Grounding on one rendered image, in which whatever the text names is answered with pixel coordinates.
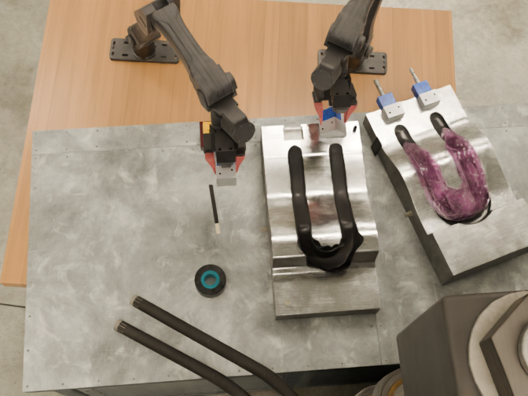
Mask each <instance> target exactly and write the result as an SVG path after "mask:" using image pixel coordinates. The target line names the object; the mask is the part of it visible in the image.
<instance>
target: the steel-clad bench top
mask: <svg viewBox="0 0 528 396"><path fill-rule="evenodd" d="M463 109H464V111H465V113H466V115H467V117H468V118H469V119H470V120H471V122H472V123H473V124H474V125H475V126H476V127H477V128H478V129H479V130H480V131H481V132H482V133H483V134H484V135H485V136H486V137H487V139H488V140H489V142H490V144H491V145H492V146H493V149H494V152H495V153H496V155H497V158H498V161H499V163H500V166H501V169H502V171H503V173H504V176H505V178H506V181H507V183H508V185H509V187H510V189H511V191H512V193H513V195H514V197H515V198H516V200H520V199H524V200H525V201H526V204H527V206H528V103H523V104H495V105H482V106H467V107H463ZM369 113H371V112H357V113H352V114H351V115H350V117H349V119H348V120H347V122H352V121H358V124H359V130H360V136H361V147H362V155H363V162H364V169H365V180H366V187H367V193H368V199H369V203H370V206H371V209H372V214H373V217H374V220H375V224H376V230H377V236H378V242H379V253H378V255H377V257H376V276H377V283H378V289H379V300H380V306H381V309H380V310H379V311H378V312H377V313H367V314H355V315H344V316H332V317H311V318H299V319H288V320H277V321H275V314H274V304H273V285H272V276H271V266H270V247H269V237H268V232H267V233H266V232H261V227H265V226H267V218H266V199H265V189H264V180H263V170H262V151H261V141H260V140H261V127H269V126H283V125H284V127H300V126H301V124H311V123H319V122H320V120H319V116H318V115H301V116H287V117H273V118H259V119H249V120H250V121H251V122H252V123H253V124H254V125H255V134H254V136H253V137H252V138H251V140H250V141H248V142H246V151H245V158H244V160H243V162H242V163H241V165H240V166H239V169H238V171H237V173H236V185H229V186H217V181H216V174H215V173H214V171H213V169H212V167H211V166H210V165H209V163H208V162H207V161H206V160H205V154H204V151H201V148H200V122H189V123H162V124H148V125H133V126H107V127H92V128H79V129H64V130H37V131H32V151H31V191H30V211H29V232H28V252H27V292H26V312H25V333H24V372H23V392H29V391H50V390H60V389H71V388H82V387H102V386H113V385H123V384H134V383H155V382H165V381H176V380H196V379H203V378H202V377H200V376H198V375H197V374H195V373H193V372H191V371H189V370H188V369H186V368H183V367H181V366H180V365H178V364H176V363H174V362H173V361H171V360H169V359H167V358H165V357H163V356H162V355H160V354H158V353H156V352H154V351H153V350H150V349H149V348H147V347H145V346H143V345H141V344H140V343H137V342H135V341H134V340H132V339H130V338H128V337H126V336H125V335H123V334H121V333H119V332H117V331H116V330H114V325H115V323H116V322H117V321H118V320H119V319H121V320H122V321H125V322H126V323H128V324H130V325H133V326H134V327H136V328H138V329H140V330H142V331H143V332H146V333H148V334H149V335H151V336H153V337H155V338H157V339H158V340H160V341H162V342H164V343H166V344H168V345H170V346H171V347H173V348H175V349H177V350H180V351H181V352H182V353H184V354H187V355H189V356H190V357H192V358H194V359H196V360H197V361H200V362H202V363H204V364H205V365H207V366H209V367H211V368H213V369H215V370H216V371H218V372H220V373H221V374H223V375H225V376H227V377H228V376H249V375H253V374H251V373H250V372H248V371H246V370H245V369H243V368H241V367H239V366H238V365H235V364H233V363H232V362H231V361H228V360H227V359H225V358H223V357H222V356H220V355H218V354H216V353H215V352H213V351H211V350H209V349H207V348H206V347H204V346H202V345H200V344H199V343H197V342H195V341H193V340H191V339H190V338H188V337H186V336H185V335H182V334H181V333H180V332H177V331H175V330H174V329H172V328H170V327H168V326H167V325H165V324H163V323H162V322H160V321H158V320H156V319H155V318H153V317H150V316H149V315H148V314H146V313H144V312H142V311H140V310H139V309H137V308H135V307H133V306H131V305H130V299H131V297H132V296H133V295H139V296H141V297H142V298H143V299H146V300H148V301H149V302H151V303H153V304H155V305H156V306H158V307H160V308H162V309H163V310H166V311H167V312H169V313H170V314H173V315H174V316H175V317H178V318H180V319H182V320H183V321H185V322H187V323H189V324H190V325H192V326H194V327H196V328H198V329H199V330H201V331H203V332H205V333H207V334H208V335H210V336H212V337H214V338H216V339H217V340H219V341H221V342H223V343H224V344H226V345H228V346H230V347H232V348H233V349H235V350H237V351H239V352H241V353H242V354H244V355H246V356H248V357H250V358H251V359H253V360H255V361H257V362H258V363H260V364H262V365H264V366H266V367H267V368H268V369H270V370H272V371H273V372H275V373H281V372H301V371H312V370H322V369H343V368H353V367H365V366H375V365H396V364H400V361H399V355H398V345H397V335H398V333H400V332H401V331H402V330H403V329H405V328H406V327H407V326H408V325H410V324H411V323H412V322H413V321H414V320H416V319H417V318H418V317H419V316H420V315H421V314H422V313H424V312H425V311H426V310H427V309H429V308H430V307H431V306H432V305H434V304H435V303H436V302H437V301H438V300H439V299H440V298H441V297H443V296H445V295H463V294H475V293H487V292H508V291H519V290H528V252H527V253H524V254H522V255H519V256H516V257H514V258H511V259H509V260H507V261H504V262H501V263H499V264H496V265H495V266H491V267H489V268H487V269H484V270H481V271H478V272H477V273H473V274H471V275H469V276H466V277H463V278H461V279H459V280H455V281H454V282H451V283H449V284H446V285H443V286H442V285H441V283H440V281H439V279H438V277H437V275H436V273H435V271H434V269H433V267H432V265H431V262H430V260H429V258H428V257H427V254H426V252H425V250H424V248H423V246H422V244H421V243H420V240H419V238H418V236H417V234H416V231H415V229H414V228H413V225H412V223H411V222H410V220H409V217H407V218H406V217H405V216H404V213H406V212H405V209H404V207H403V206H402V202H401V201H400V199H399V197H398V194H397V193H396V191H395V189H394V186H393V185H392V183H391V180H390V179H389V177H388V174H387V172H386V170H385V168H384V166H383V164H382V162H381V160H380V158H379V156H378V154H377V155H376V156H374V153H373V151H372V149H371V146H372V141H371V139H370V137H369V135H368V133H367V131H366V129H365V127H364V125H363V121H364V118H365V115H366V114H369ZM54 153H55V154H54ZM209 185H213V190H214V199H215V204H216V209H217V214H218V223H219V228H220V233H219V234H217V233H216V228H215V219H214V213H213V208H212V203H211V194H210V189H209ZM208 264H213V265H216V266H219V267H220V268H222V269H223V271H224V272H225V276H226V287H225V290H224V292H223V293H222V294H221V295H219V296H217V297H214V298H206V297H204V296H202V295H201V294H200V293H199V292H198V291H197V290H196V285H195V281H194V279H195V275H196V272H197V270H198V269H199V268H200V267H202V266H205V265H208ZM378 340H379V341H378ZM380 358H381V359H380Z"/></svg>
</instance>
